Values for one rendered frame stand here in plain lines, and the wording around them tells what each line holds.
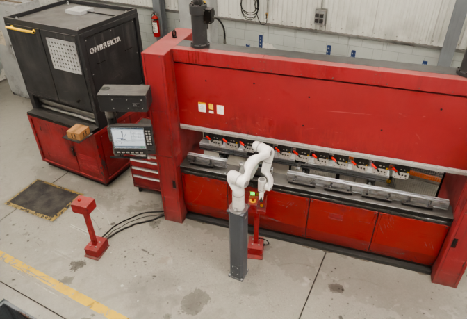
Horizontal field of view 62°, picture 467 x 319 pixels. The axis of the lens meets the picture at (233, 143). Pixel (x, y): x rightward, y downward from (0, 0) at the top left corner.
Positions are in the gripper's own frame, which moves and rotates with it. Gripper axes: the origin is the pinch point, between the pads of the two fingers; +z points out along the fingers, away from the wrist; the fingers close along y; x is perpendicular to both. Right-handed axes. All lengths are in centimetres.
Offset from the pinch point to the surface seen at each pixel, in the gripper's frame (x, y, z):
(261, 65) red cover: -8, -49, -135
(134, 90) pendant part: -135, -32, -108
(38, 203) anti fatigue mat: -313, -33, 86
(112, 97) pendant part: -154, -19, -106
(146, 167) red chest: -163, -76, 39
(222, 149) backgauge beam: -57, -75, -3
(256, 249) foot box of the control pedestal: -4, 10, 72
